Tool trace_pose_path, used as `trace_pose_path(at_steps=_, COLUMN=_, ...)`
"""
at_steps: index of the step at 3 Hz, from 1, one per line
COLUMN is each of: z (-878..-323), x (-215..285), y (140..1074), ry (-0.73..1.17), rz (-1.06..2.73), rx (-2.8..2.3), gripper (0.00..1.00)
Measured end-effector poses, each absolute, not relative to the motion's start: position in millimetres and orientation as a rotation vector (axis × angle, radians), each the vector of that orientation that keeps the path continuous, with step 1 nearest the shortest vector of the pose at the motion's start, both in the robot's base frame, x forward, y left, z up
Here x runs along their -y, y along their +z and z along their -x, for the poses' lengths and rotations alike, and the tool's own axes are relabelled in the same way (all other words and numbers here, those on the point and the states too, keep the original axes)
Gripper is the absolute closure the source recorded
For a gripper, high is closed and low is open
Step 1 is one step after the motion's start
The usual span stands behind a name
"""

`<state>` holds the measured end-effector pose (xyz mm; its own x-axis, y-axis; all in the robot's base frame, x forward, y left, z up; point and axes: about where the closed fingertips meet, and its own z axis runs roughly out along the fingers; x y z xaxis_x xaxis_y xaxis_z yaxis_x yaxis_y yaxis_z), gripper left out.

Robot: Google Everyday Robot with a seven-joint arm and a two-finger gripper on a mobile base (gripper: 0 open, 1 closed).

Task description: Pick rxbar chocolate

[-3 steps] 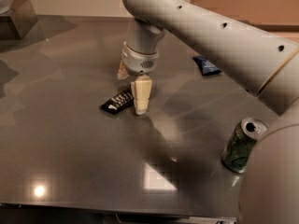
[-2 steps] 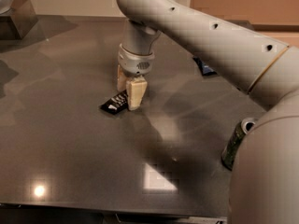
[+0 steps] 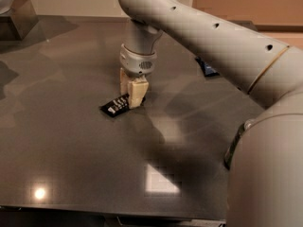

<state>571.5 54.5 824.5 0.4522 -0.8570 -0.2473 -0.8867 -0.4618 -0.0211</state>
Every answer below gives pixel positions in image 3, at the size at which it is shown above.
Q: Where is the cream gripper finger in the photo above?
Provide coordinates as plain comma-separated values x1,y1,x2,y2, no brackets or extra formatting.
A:
128,77,149,109
119,68,129,95

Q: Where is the green soda can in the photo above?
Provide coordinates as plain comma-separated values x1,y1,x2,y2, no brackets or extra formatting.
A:
223,118,254,169

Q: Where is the dark box on table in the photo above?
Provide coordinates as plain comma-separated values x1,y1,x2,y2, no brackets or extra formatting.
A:
0,0,39,41

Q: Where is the black rxbar chocolate bar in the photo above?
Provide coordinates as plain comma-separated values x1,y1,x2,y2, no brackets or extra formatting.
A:
99,94,131,118

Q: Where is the dark blue snack packet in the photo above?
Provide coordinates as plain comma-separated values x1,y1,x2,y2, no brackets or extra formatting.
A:
195,57,219,77

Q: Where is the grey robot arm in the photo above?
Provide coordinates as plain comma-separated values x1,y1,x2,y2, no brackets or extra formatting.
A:
118,0,303,227

